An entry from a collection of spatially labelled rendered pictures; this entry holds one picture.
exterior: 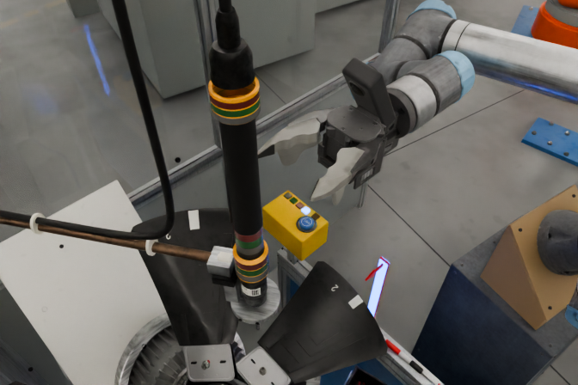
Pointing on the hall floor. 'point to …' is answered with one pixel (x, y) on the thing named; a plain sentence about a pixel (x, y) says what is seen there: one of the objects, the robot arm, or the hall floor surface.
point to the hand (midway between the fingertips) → (288, 168)
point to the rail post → (283, 289)
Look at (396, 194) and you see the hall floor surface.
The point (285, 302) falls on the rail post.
